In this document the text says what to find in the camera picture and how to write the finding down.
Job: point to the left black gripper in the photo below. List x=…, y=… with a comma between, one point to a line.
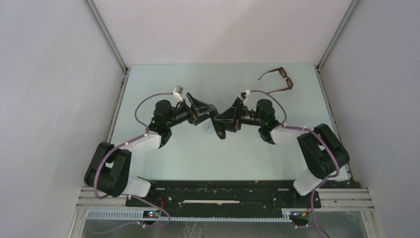
x=202, y=108

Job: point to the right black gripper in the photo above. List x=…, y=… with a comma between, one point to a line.
x=235, y=112

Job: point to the light blue cleaning cloth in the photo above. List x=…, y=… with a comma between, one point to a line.
x=208, y=128

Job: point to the black glasses case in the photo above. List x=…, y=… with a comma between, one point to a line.
x=219, y=129

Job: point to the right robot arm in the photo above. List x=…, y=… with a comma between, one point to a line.
x=322, y=151

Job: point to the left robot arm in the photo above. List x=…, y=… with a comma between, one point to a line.
x=109, y=170

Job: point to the brown sunglasses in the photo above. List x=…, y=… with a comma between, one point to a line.
x=279, y=77

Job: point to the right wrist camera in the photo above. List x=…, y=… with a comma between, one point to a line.
x=244, y=96

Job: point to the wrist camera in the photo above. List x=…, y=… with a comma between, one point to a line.
x=178, y=92
x=244, y=96

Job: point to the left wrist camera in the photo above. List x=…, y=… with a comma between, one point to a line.
x=178, y=92

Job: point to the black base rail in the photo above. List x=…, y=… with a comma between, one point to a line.
x=229, y=199

